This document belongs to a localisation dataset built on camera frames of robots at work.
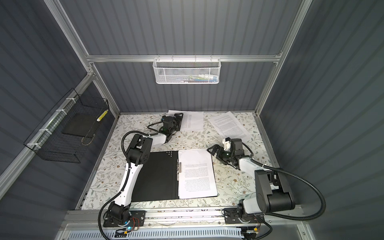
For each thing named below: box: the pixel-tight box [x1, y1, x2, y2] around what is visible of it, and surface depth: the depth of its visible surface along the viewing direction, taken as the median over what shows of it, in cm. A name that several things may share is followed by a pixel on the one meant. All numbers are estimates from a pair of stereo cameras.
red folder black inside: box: [132, 150, 218, 203], surface depth 86 cm
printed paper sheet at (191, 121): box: [168, 110, 204, 131], surface depth 118 cm
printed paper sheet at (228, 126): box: [209, 111, 253, 144], surface depth 114 cm
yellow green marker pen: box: [96, 109, 109, 122], surface depth 84 cm
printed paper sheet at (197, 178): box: [178, 148, 218, 199], surface depth 89 cm
